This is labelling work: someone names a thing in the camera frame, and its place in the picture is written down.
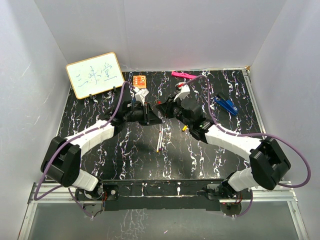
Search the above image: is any small wooden-framed whiteboard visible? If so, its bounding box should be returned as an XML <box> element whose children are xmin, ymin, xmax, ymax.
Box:
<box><xmin>65</xmin><ymin>52</ymin><xmax>125</xmax><ymax>100</ymax></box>

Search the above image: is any aluminium frame rail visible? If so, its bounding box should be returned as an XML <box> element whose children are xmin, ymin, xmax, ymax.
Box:
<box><xmin>242</xmin><ymin>69</ymin><xmax>309</xmax><ymax>240</ymax></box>

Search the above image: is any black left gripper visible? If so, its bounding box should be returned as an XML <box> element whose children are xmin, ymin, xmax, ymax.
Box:
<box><xmin>123</xmin><ymin>101</ymin><xmax>162</xmax><ymax>126</ymax></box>

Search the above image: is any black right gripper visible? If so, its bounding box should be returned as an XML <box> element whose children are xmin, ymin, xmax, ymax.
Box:
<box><xmin>157</xmin><ymin>95</ymin><xmax>192</xmax><ymax>129</ymax></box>

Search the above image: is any pink plastic clip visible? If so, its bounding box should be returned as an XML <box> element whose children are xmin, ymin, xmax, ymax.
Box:
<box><xmin>171</xmin><ymin>71</ymin><xmax>197</xmax><ymax>80</ymax></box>

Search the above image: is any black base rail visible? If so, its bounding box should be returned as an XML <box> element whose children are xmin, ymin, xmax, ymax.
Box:
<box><xmin>75</xmin><ymin>179</ymin><xmax>251</xmax><ymax>211</ymax></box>

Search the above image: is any blue clamp tool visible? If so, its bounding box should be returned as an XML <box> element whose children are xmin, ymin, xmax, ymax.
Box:
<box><xmin>214</xmin><ymin>93</ymin><xmax>238</xmax><ymax>116</ymax></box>

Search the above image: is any yellow-tipped white pen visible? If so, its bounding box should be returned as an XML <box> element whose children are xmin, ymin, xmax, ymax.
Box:
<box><xmin>156</xmin><ymin>129</ymin><xmax>162</xmax><ymax>153</ymax></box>

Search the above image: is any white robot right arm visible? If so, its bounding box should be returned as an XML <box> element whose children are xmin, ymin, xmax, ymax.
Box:
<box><xmin>156</xmin><ymin>97</ymin><xmax>291</xmax><ymax>199</ymax></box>

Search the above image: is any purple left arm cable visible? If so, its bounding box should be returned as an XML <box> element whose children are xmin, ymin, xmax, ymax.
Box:
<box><xmin>33</xmin><ymin>81</ymin><xmax>137</xmax><ymax>221</ymax></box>

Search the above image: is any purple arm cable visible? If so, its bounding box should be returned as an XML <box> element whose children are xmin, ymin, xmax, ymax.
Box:
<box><xmin>33</xmin><ymin>81</ymin><xmax>137</xmax><ymax>221</ymax></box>
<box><xmin>184</xmin><ymin>74</ymin><xmax>312</xmax><ymax>218</ymax></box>

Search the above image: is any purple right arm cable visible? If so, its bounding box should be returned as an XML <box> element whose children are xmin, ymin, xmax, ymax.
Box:
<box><xmin>184</xmin><ymin>74</ymin><xmax>312</xmax><ymax>218</ymax></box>

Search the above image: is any purple-tipped white pen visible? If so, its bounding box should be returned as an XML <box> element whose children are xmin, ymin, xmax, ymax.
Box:
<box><xmin>158</xmin><ymin>127</ymin><xmax>164</xmax><ymax>151</ymax></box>

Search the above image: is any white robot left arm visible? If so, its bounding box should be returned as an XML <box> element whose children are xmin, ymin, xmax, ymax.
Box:
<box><xmin>40</xmin><ymin>100</ymin><xmax>163</xmax><ymax>200</ymax></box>

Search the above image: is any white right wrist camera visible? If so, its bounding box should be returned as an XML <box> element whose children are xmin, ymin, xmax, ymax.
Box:
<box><xmin>173</xmin><ymin>82</ymin><xmax>190</xmax><ymax>102</ymax></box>

